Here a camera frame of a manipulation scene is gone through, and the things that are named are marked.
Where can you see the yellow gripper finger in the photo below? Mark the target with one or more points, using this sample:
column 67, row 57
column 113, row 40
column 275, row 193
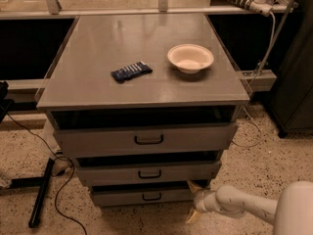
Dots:
column 193, row 215
column 194, row 187

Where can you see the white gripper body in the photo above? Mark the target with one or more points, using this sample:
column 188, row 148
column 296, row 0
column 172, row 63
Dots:
column 200, row 201

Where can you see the grey bottom drawer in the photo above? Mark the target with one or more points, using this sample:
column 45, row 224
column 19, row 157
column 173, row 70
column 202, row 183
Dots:
column 140, row 194

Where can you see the grey drawer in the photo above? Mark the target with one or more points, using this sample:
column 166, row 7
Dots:
column 140, row 194
column 99, row 133
column 151, row 168

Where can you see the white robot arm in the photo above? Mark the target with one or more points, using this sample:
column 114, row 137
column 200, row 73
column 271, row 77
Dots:
column 291, row 214

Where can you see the grey drawer cabinet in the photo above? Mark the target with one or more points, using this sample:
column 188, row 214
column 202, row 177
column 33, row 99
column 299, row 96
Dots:
column 101, row 44

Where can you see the grey middle drawer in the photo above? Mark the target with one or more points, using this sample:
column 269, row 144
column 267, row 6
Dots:
column 151, row 168

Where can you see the grey top drawer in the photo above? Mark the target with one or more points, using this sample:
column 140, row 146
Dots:
column 99, row 133

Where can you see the dark cabinet at right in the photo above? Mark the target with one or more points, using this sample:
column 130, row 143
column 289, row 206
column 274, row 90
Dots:
column 290, row 101

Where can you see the dark blue snack packet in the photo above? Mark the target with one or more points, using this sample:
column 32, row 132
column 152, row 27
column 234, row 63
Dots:
column 130, row 72

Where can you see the black metal stand leg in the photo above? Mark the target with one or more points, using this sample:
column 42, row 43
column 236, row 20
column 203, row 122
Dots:
column 42, row 183

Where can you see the white power strip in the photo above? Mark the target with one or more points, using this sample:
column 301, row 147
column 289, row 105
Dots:
column 262, row 8

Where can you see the grey aluminium frame rail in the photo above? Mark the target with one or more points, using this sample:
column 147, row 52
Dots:
column 257, row 83

